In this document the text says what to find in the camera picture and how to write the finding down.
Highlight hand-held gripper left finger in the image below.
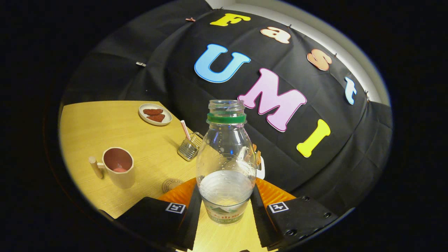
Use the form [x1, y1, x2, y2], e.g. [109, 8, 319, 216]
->
[100, 177, 203, 251]

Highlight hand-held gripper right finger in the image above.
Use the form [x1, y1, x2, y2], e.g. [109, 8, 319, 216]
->
[250, 177, 338, 251]

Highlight round wooden coaster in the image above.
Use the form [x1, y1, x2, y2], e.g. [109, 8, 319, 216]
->
[162, 178, 185, 194]

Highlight clear plastic juice bottle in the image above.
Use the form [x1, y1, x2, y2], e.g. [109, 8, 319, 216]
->
[196, 100, 258, 225]

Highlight beige cup with wooden handle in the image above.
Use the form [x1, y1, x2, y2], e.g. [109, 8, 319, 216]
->
[88, 147, 135, 190]

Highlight red striped straw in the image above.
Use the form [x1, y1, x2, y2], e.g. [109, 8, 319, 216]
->
[180, 120, 191, 141]

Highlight round white plate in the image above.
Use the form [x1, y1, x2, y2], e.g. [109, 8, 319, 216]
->
[139, 103, 173, 126]

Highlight wooden table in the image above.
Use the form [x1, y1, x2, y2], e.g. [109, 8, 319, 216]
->
[59, 100, 280, 252]

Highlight black backdrop cloth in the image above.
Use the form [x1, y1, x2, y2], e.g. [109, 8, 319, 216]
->
[63, 0, 393, 217]

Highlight metal wire basket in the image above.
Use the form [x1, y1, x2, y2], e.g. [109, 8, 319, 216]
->
[177, 132, 204, 162]

